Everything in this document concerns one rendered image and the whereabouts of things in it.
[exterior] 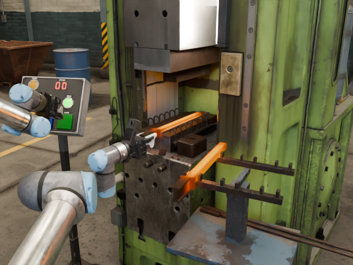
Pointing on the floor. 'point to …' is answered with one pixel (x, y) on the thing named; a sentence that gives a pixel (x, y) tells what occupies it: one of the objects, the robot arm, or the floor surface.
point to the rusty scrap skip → (21, 60)
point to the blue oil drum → (73, 64)
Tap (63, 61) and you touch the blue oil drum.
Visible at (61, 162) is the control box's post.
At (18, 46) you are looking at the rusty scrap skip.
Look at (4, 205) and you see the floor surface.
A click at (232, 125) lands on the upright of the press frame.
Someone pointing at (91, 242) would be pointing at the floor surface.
